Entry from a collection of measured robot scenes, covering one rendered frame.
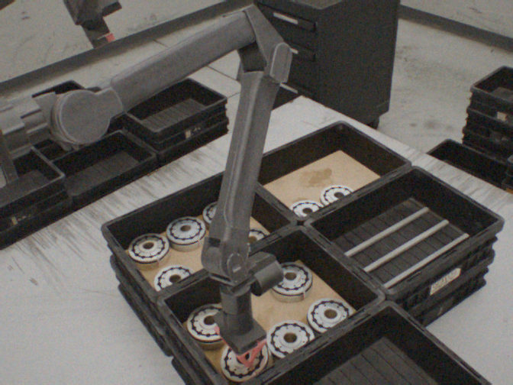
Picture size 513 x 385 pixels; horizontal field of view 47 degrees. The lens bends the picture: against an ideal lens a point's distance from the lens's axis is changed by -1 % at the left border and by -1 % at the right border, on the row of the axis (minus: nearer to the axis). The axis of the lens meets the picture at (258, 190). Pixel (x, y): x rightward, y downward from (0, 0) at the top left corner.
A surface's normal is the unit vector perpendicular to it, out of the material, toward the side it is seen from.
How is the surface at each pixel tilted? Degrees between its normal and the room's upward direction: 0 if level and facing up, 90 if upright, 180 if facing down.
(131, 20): 90
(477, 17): 90
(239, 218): 55
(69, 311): 0
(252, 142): 64
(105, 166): 0
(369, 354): 0
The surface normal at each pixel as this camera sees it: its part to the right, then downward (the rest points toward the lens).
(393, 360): -0.04, -0.79
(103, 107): 0.60, 0.07
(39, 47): 0.68, 0.43
